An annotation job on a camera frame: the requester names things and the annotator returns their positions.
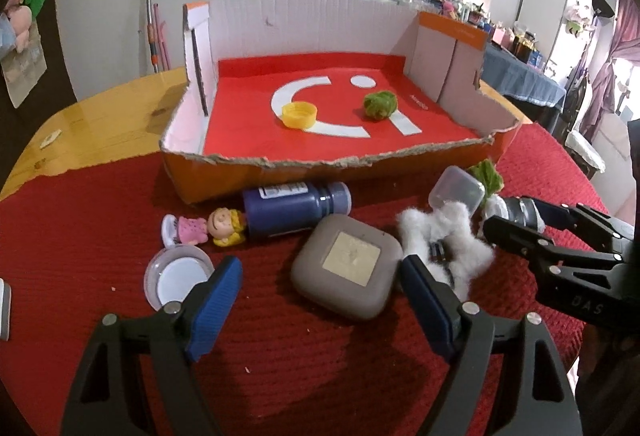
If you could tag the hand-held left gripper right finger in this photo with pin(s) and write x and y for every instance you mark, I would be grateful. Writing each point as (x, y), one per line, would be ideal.
(427, 306)

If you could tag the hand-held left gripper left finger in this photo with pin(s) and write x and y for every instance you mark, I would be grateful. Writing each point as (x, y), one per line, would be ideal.
(216, 311)

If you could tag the white roll with black tape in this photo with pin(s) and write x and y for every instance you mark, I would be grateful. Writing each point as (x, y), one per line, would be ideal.
(515, 211)

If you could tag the pink plush toy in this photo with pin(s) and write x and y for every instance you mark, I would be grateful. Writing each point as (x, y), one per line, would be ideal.
(17, 21)

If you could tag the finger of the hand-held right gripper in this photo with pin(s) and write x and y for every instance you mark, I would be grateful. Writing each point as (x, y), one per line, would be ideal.
(560, 214)
(520, 238)

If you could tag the blue paint bottle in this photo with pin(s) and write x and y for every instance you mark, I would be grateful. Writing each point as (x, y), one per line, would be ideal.
(295, 213)

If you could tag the white chair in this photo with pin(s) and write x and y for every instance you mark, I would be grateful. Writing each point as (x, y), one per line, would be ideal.
(582, 151)

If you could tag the red knitted mat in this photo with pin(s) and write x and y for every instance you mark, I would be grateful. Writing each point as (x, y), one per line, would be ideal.
(310, 366)

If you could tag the torn cardboard box red bottom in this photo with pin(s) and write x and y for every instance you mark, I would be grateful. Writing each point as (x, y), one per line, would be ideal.
(330, 151)

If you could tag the blue tablecloth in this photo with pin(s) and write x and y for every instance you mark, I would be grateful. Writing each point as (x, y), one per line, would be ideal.
(520, 76)

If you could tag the pink stick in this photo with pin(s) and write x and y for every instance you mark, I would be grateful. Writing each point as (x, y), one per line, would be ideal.
(161, 36)

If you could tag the small clear plastic box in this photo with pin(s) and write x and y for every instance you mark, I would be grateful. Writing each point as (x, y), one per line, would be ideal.
(455, 186)

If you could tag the yellow bottle cap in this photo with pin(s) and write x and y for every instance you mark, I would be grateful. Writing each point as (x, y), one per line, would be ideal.
(300, 116)

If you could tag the white box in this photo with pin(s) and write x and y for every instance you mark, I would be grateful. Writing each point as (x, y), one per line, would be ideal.
(4, 311)

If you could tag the grey square case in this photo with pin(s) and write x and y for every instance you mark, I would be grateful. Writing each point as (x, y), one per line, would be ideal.
(340, 266)

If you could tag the small doll figurine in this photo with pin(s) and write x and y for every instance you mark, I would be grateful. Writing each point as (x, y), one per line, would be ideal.
(225, 226)

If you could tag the pink curtain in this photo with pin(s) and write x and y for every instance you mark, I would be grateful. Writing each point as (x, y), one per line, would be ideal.
(607, 66)

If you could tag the white fluffy cotton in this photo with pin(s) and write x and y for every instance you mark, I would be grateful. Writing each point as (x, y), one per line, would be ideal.
(460, 236)

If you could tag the small white tag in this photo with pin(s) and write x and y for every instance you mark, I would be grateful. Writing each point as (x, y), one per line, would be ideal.
(50, 139)

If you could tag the beige paper bag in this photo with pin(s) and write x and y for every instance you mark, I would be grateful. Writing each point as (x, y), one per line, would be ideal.
(25, 76)

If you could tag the row of small bottles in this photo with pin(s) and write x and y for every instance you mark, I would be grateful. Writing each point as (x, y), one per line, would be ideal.
(470, 11)

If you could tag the clear round lid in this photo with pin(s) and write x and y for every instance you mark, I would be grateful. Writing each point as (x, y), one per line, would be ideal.
(175, 276)

